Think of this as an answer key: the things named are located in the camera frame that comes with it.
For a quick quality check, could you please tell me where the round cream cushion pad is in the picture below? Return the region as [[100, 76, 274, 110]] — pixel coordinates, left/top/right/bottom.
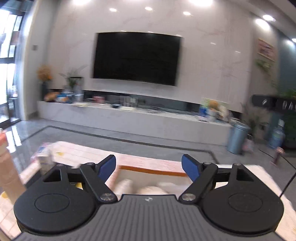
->
[[113, 179, 189, 199]]

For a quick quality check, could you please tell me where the water bottle jug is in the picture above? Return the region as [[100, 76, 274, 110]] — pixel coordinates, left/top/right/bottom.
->
[[269, 119, 285, 149]]

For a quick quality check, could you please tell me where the grey-blue trash bin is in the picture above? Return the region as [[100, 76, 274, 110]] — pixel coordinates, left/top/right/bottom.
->
[[227, 122, 250, 155]]

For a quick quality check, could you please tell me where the white tv cabinet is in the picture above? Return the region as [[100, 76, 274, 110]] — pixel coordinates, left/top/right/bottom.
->
[[37, 101, 231, 145]]

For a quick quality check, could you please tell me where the white lace blanket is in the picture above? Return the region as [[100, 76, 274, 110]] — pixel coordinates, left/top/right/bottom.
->
[[1, 141, 295, 240]]

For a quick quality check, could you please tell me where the pink small stool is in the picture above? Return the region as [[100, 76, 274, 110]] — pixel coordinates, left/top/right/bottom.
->
[[273, 147, 285, 165]]

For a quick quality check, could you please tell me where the plush toys gift set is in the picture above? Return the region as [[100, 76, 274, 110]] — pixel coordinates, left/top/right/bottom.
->
[[199, 98, 229, 123]]

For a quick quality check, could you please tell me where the white wifi router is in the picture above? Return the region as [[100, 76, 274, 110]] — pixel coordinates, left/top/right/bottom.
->
[[119, 95, 138, 111]]

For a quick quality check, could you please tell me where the green potted plant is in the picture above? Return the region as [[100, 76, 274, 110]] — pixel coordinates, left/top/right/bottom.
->
[[59, 65, 87, 98]]

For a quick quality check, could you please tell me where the orange flower vase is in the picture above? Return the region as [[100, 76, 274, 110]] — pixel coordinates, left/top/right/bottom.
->
[[37, 65, 52, 100]]

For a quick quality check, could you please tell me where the black television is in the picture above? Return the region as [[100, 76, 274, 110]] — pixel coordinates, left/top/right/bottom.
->
[[92, 32, 183, 86]]

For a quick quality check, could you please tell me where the framed wall picture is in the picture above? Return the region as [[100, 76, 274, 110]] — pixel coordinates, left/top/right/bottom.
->
[[257, 39, 275, 61]]

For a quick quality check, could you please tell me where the black cable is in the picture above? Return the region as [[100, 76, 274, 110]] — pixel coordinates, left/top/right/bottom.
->
[[278, 171, 296, 200]]

